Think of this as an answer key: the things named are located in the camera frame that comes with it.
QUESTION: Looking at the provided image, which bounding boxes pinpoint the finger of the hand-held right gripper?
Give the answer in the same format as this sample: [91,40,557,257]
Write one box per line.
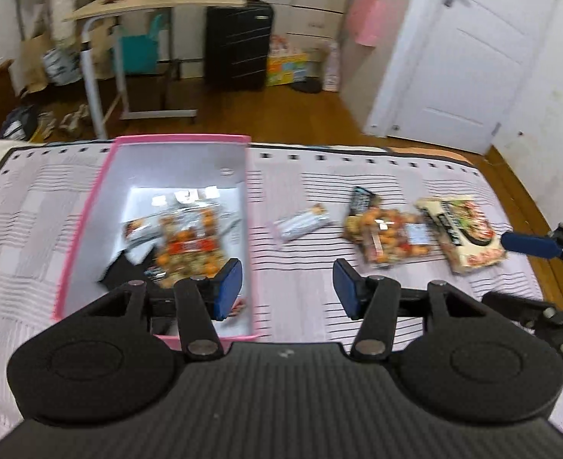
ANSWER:
[481,291,563,374]
[501,223,563,277]

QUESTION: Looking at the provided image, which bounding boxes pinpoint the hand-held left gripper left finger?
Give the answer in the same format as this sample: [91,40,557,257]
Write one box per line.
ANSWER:
[88,258,244,361]

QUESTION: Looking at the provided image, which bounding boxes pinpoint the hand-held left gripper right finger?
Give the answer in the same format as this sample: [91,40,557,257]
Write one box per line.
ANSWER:
[333,258,488,361]

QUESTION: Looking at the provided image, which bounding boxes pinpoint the clear coated peanut packet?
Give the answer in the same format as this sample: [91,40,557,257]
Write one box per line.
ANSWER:
[343,207,442,266]
[155,205,237,280]

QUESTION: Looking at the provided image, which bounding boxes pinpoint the beige instant noodle packet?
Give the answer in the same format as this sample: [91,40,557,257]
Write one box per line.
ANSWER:
[415,195,509,274]

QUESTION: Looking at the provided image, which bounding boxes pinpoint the plain black packet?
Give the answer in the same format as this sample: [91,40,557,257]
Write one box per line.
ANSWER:
[97,253,158,288]

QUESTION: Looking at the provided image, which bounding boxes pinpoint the grey snack bar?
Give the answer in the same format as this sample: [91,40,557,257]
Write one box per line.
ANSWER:
[273,205,331,242]
[123,217,165,264]

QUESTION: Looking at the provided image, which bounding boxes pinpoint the pink cardboard box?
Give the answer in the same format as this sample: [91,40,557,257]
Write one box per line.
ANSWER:
[52,135,258,342]

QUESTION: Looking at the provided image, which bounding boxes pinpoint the striped bedsheet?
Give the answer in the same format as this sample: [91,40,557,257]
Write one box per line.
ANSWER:
[0,141,563,441]

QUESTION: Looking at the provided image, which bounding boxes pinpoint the small dark snack packet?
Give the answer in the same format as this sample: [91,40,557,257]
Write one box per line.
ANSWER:
[348,186,382,216]

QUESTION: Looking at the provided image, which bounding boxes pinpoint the white door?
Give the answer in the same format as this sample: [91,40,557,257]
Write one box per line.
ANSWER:
[365,0,563,154]

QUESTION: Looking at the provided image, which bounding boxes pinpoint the white patterned bag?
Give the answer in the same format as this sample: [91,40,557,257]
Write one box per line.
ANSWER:
[324,41,342,93]

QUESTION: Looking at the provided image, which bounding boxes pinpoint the colourful cardboard box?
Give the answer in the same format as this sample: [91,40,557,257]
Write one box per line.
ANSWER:
[267,50,310,87]

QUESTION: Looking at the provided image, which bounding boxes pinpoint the pair of shoes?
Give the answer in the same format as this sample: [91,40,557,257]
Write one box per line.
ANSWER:
[37,105,91,135]

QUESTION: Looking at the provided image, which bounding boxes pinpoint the black suitcase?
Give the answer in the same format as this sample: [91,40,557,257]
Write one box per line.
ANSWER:
[205,0,275,91]

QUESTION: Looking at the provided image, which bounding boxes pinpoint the teal shopping bag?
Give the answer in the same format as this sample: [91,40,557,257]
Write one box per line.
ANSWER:
[114,14,163,75]

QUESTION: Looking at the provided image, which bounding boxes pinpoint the pink hanging bag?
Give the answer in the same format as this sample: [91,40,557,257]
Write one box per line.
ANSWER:
[347,0,387,47]

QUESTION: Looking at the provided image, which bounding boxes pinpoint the blue and white bag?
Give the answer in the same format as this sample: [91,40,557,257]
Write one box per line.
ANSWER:
[42,48,82,86]

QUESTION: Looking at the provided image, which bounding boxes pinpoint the wooden top side table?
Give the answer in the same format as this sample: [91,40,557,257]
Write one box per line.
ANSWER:
[64,0,246,139]

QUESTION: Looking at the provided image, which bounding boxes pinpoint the brown paper bag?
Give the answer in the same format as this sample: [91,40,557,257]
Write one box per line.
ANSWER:
[14,33,53,96]

